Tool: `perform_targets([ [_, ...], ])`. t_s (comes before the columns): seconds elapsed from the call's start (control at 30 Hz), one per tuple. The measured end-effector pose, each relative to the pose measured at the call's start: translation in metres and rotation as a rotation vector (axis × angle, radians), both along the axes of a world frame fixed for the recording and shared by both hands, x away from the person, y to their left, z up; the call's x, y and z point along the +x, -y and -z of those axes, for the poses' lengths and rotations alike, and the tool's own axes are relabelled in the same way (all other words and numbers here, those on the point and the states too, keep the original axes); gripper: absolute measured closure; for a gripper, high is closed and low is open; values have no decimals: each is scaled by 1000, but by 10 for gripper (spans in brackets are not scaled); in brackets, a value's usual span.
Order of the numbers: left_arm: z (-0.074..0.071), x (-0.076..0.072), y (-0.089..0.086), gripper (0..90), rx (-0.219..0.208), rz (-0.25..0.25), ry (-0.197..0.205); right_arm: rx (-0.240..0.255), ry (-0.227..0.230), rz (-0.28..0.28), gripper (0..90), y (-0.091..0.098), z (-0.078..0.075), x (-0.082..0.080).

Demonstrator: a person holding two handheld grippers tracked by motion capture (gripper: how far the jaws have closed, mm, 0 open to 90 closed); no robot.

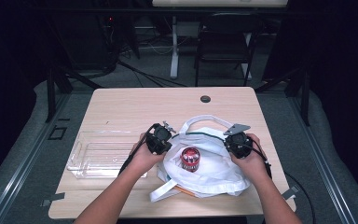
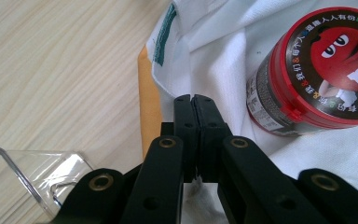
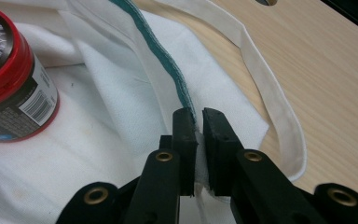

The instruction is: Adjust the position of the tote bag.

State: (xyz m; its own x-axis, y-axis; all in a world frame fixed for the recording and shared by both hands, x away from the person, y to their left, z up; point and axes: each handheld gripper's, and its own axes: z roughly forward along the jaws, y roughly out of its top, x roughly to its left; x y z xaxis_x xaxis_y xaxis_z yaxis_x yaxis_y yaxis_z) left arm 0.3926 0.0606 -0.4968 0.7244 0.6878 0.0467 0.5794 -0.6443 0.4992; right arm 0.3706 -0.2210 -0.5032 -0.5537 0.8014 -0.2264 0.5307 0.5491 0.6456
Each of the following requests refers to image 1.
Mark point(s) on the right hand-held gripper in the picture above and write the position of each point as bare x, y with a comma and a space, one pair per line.
238, 144

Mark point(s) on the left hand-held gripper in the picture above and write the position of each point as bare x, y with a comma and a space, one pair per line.
158, 141

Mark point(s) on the white patterned tote bag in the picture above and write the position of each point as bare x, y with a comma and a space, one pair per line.
217, 174

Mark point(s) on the person's left hand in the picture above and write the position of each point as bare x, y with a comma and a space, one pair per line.
144, 158

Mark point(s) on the person's right hand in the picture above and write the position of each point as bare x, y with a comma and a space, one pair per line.
251, 165

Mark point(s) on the red metal can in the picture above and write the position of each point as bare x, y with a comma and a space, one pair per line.
190, 159

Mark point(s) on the clear plastic tray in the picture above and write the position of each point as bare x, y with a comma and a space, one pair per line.
99, 155

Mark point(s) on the grey tape piece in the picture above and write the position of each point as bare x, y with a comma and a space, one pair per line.
54, 198
289, 193

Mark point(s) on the white desk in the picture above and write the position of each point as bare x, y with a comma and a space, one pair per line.
174, 46

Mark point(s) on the black folding chair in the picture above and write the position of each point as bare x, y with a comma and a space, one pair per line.
227, 43

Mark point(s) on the dark computer tower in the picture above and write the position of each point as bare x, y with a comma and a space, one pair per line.
84, 43

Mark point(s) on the black metal frame strut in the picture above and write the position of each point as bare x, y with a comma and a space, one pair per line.
51, 93
306, 96

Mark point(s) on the aluminium floor rail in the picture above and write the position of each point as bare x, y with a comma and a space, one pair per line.
323, 171
21, 169

